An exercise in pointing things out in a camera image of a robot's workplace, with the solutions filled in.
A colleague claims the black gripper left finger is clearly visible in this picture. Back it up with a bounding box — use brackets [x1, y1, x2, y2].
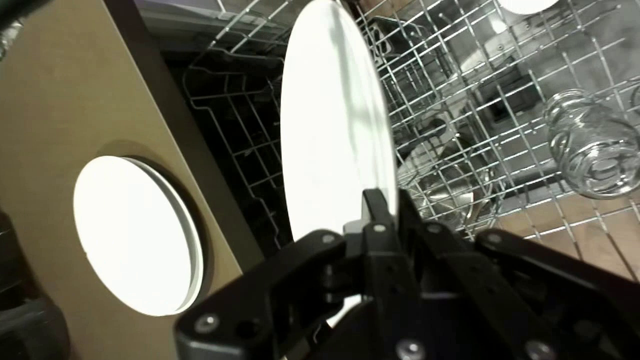
[174, 189, 408, 360]

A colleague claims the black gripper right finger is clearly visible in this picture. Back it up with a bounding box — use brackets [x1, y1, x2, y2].
[397, 193, 640, 360]

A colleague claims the white round plate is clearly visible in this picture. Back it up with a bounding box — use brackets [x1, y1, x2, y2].
[279, 0, 401, 328]
[132, 159, 208, 317]
[70, 155, 200, 318]

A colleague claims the clear drinking glass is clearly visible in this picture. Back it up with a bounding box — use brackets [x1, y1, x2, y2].
[399, 118, 501, 235]

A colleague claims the clear glass jar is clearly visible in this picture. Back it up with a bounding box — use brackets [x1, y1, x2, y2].
[542, 89, 640, 200]

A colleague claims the white round cup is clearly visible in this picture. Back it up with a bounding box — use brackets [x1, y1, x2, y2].
[497, 0, 560, 19]

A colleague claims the white wire dishwasher rack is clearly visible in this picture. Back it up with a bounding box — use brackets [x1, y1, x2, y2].
[182, 0, 640, 283]

